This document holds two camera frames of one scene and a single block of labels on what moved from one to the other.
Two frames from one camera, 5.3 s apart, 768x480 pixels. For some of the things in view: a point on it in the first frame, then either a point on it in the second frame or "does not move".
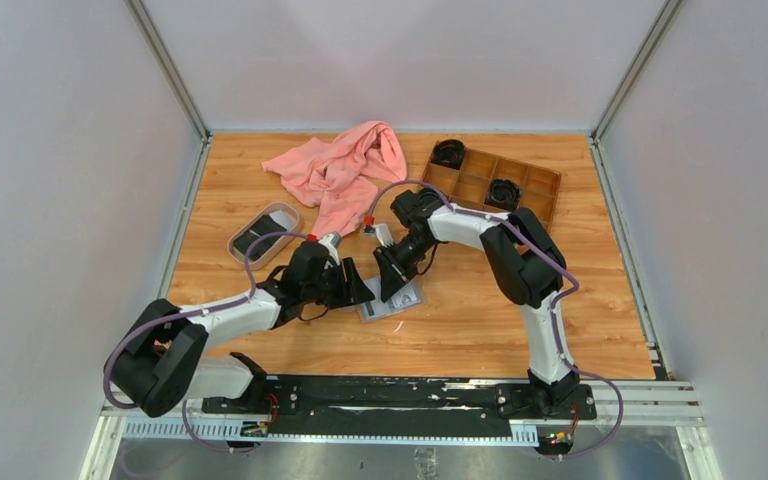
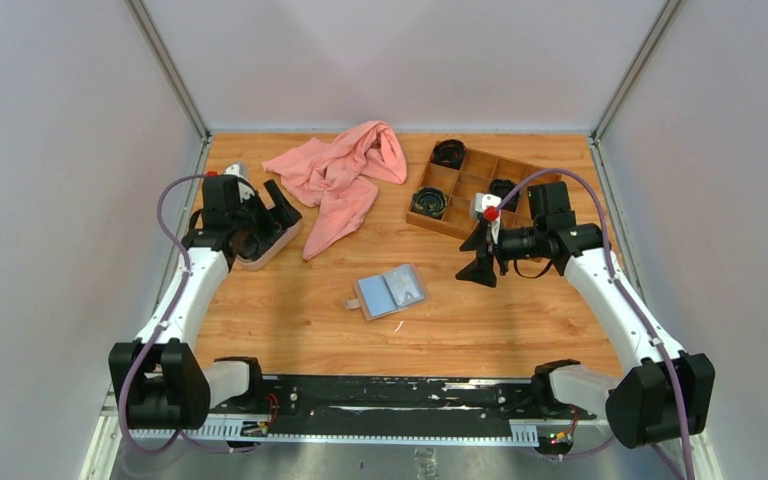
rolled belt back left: [449, 153] does not move
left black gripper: [358, 291] → [273, 221]
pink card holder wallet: [411, 295] does not move
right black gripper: [394, 274] → [480, 270]
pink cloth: [341, 176] does not move
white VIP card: [407, 295] does not move
